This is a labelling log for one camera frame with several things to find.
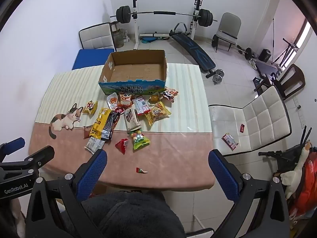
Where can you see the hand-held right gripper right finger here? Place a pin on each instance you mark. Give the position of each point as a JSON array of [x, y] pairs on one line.
[[223, 174]]

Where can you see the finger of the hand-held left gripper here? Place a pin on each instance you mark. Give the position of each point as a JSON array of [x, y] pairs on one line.
[[40, 156], [13, 144]]

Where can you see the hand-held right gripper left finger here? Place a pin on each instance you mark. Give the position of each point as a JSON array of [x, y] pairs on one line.
[[91, 172]]

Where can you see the white grey snack packet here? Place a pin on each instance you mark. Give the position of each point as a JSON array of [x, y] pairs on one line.
[[94, 145]]

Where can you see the red triangular snack packet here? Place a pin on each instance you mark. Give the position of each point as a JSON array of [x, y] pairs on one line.
[[122, 145]]

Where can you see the brown biscuit packet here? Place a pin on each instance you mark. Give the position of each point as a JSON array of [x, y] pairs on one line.
[[86, 130]]

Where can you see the long yellow snack packet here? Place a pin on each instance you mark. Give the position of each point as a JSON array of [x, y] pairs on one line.
[[99, 124]]

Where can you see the black snack packet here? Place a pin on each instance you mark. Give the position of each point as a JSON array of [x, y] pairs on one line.
[[110, 126]]

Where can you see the green candy packet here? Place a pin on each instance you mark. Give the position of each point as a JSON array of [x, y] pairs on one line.
[[139, 140]]

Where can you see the white wafer packet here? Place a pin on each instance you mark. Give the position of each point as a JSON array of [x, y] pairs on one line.
[[131, 119]]

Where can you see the white orange fish snack packet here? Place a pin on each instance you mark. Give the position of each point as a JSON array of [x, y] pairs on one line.
[[112, 101]]

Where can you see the red white snack packet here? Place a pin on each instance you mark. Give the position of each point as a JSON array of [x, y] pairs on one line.
[[141, 105]]

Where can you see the yellow bread packet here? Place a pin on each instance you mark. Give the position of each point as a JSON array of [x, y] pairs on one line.
[[158, 112]]

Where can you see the panda face snack packet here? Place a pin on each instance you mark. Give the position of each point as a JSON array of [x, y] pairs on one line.
[[169, 93]]

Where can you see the cardboard box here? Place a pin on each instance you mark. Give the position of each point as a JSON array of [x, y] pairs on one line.
[[138, 73]]

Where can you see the tiny red green wrapper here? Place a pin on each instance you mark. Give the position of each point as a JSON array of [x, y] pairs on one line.
[[140, 170]]

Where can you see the small red flat packet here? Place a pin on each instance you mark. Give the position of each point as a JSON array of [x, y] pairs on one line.
[[242, 128]]

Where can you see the person's dark fleece clothing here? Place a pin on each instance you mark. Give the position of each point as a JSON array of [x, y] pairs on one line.
[[133, 215]]

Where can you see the small yellow cat-print packet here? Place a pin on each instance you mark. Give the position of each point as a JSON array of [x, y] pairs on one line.
[[90, 107]]

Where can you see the white padded chair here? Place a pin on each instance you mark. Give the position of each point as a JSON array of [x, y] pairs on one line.
[[262, 119], [95, 36]]

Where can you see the small red snack packet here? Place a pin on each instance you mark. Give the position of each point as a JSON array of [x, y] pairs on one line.
[[119, 109]]

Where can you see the cat print table mat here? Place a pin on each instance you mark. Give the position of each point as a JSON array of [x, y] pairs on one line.
[[62, 86]]

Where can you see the white goose plush toy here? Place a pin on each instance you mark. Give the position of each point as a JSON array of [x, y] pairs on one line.
[[296, 173]]

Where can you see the orange cartoon snack packet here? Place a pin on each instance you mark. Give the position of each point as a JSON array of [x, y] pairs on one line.
[[125, 99]]

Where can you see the red orange bag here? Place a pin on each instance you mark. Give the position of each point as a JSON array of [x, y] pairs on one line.
[[307, 188]]

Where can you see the orange jelly cup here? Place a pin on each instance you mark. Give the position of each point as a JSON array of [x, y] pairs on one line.
[[154, 98]]

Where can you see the metal dumbbell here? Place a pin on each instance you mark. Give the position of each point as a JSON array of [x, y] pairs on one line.
[[218, 75]]

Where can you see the blue seat cushion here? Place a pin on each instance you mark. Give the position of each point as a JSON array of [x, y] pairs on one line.
[[91, 58]]

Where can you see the black low desk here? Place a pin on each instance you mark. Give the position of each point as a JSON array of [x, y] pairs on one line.
[[267, 68]]

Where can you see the brown wooden chair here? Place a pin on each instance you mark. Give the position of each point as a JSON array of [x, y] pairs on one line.
[[296, 78]]

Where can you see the small barbell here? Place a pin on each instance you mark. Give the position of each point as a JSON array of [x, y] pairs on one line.
[[249, 53]]

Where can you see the black speaker box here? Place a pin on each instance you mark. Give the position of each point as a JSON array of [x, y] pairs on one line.
[[265, 55]]

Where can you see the black blue sit-up bench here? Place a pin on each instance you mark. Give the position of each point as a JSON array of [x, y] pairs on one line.
[[193, 48]]

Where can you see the glass jar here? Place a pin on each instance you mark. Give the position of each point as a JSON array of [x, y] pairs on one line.
[[118, 38]]

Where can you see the blue exercise gear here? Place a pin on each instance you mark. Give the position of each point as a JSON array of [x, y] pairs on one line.
[[148, 39]]

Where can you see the black music stand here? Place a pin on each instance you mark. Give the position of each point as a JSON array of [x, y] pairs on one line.
[[289, 45]]

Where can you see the white barbell rack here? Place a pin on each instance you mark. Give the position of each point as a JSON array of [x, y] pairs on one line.
[[135, 32]]

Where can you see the grey chair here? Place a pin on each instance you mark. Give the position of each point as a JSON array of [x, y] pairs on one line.
[[230, 23]]

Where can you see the barbell with black plates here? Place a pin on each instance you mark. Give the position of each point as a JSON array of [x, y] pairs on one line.
[[123, 13]]

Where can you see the window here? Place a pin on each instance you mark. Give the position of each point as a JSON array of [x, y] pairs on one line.
[[303, 33]]

